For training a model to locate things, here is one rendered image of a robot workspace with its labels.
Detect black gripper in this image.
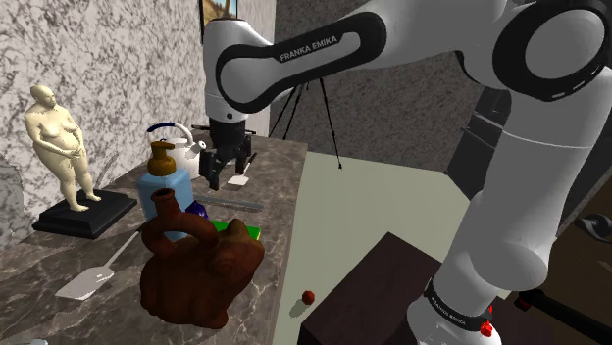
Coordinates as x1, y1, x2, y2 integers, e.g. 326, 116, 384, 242
199, 117, 254, 192

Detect small grey spatula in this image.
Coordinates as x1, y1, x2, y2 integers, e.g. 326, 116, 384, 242
226, 152, 258, 187

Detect dark blue small object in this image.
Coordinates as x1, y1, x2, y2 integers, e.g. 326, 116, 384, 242
184, 200, 211, 222

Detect blue bottle with brown pump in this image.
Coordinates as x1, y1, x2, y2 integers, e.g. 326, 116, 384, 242
136, 140, 195, 243

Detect green flat object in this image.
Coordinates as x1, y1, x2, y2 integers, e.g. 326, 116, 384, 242
210, 220, 263, 242

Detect black tripod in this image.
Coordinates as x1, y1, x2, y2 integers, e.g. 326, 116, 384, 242
268, 77, 344, 171

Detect brown clay stirrup vessel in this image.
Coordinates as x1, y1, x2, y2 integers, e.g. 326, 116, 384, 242
138, 187, 266, 330

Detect cream figure on black base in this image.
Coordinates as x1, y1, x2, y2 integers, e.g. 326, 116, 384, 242
24, 84, 139, 240

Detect large grey spatula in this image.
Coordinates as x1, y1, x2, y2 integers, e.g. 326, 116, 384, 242
54, 230, 145, 302

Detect dark robot stand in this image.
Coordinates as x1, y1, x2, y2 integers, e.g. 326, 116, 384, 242
297, 231, 528, 345

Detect black cabinet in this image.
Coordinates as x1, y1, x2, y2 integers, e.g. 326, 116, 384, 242
443, 87, 612, 236

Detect white kettle with blue handle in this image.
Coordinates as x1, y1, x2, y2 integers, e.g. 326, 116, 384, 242
145, 122, 208, 181

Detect framed wall picture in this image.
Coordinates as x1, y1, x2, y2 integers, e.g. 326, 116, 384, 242
198, 0, 240, 45

